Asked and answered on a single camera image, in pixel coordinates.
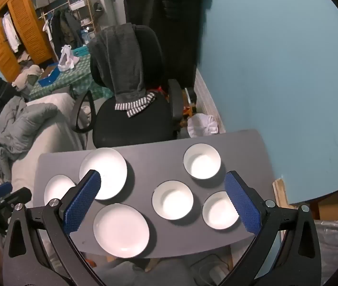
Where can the green checkered tablecloth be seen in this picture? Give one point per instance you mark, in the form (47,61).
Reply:
(76,74)

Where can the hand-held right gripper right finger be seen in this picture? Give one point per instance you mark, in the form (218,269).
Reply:
(241,205)

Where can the black office chair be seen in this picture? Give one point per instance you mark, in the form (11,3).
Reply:
(133,125)

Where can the blue flat box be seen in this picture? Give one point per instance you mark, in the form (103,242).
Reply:
(49,77)

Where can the grey jacket on bed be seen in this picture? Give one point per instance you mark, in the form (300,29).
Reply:
(17,122)

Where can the beige clothes pile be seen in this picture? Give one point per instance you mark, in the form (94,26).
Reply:
(27,76)

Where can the cardboard box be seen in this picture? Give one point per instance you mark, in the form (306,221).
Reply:
(326,210)

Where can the wooden board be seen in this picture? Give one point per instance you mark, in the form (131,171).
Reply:
(280,190)

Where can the clothes rack with dark jackets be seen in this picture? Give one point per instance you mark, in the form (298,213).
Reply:
(64,26)

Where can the grey plastic sheet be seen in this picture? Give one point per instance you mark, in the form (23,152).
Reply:
(335,238)

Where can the wooden louvred wardrobe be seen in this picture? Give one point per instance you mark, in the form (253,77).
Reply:
(29,26)

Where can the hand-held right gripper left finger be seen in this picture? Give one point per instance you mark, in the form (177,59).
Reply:
(82,204)

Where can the grey hoodie with striped cuffs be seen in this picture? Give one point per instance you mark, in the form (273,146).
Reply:
(121,62)

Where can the red cloth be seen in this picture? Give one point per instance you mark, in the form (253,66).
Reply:
(159,89)

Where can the light grey mattress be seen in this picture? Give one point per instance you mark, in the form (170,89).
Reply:
(55,143)

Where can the grey door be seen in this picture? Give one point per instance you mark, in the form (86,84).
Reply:
(109,6)

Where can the blue plastic crate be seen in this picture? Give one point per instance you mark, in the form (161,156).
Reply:
(81,52)

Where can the white shirt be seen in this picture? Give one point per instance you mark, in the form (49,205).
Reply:
(11,32)

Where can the bin with white plastic bag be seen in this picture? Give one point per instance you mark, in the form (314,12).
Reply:
(201,125)

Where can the white bowl with dark rim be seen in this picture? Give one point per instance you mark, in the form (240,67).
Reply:
(202,162)
(219,211)
(172,201)

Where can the white plastic bag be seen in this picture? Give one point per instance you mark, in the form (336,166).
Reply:
(66,59)

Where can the white plate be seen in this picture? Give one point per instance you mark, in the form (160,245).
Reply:
(121,231)
(109,166)
(57,189)

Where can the black hanging garments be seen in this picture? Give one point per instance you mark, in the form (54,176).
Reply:
(172,35)

